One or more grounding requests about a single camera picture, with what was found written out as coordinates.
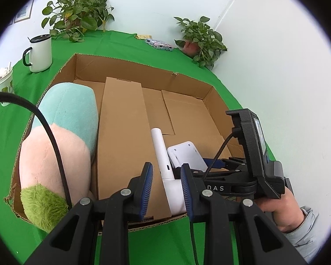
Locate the small framed wall picture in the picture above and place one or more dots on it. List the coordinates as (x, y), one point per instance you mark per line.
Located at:
(11, 23)

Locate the white square device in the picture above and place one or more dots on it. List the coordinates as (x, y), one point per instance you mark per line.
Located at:
(186, 154)

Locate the pastel plush toy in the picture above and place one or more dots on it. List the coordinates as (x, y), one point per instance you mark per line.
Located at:
(60, 132)

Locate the patterned small packet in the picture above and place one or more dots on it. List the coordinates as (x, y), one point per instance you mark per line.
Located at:
(159, 44)

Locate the person's right forearm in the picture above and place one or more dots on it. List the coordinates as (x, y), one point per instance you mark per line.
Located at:
(303, 237)

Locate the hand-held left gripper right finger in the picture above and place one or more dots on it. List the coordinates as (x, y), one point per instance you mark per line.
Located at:
(187, 193)

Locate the long cardboard box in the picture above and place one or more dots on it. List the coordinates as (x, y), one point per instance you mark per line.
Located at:
(124, 143)

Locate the large potted green plant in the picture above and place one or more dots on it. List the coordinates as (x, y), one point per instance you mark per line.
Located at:
(77, 11)

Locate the white cylindrical device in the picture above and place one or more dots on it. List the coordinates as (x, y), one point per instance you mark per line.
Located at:
(165, 160)

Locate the person's right hand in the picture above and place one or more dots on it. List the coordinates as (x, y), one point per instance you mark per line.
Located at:
(281, 209)

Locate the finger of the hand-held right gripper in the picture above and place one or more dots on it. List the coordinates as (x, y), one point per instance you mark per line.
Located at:
(216, 163)

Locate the small potted green plant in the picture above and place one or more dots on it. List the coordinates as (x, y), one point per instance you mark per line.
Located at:
(201, 41)

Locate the yellow flat packet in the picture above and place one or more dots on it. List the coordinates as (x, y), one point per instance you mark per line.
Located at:
(143, 36)

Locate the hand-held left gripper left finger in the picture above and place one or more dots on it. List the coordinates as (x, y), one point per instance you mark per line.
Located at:
(146, 193)

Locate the large framed wall poster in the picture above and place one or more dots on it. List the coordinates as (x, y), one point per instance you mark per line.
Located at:
(24, 11)

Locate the leaf-print paper cup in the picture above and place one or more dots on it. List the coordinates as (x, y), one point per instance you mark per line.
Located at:
(4, 82)

